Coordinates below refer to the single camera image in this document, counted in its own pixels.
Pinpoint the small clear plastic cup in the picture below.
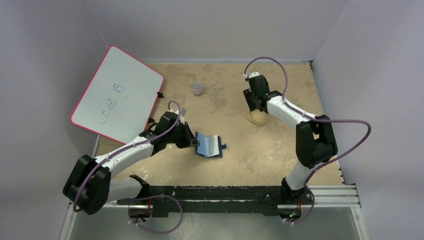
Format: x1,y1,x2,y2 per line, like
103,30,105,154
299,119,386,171
192,81,204,97

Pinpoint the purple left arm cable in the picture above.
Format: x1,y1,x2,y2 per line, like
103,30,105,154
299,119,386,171
72,100,184,235

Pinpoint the pink framed whiteboard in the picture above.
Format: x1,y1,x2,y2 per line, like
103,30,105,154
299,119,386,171
70,45,165,144

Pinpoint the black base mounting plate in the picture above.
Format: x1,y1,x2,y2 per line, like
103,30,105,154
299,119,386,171
117,177,315,221

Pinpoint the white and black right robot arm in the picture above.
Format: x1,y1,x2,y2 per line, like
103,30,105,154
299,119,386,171
243,72,338,204

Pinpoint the beige oval card tray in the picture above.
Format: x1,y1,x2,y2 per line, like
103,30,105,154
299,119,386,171
247,109,270,126

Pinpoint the blue leather card holder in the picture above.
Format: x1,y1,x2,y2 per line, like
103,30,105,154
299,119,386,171
195,131,227,158

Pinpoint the aluminium extrusion rail frame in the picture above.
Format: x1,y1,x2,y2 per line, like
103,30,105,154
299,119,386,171
59,61,370,240

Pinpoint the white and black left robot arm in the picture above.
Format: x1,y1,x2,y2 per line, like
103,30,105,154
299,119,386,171
62,109,200,215

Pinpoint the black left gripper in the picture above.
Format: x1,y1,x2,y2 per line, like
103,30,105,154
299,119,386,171
166,121,199,149

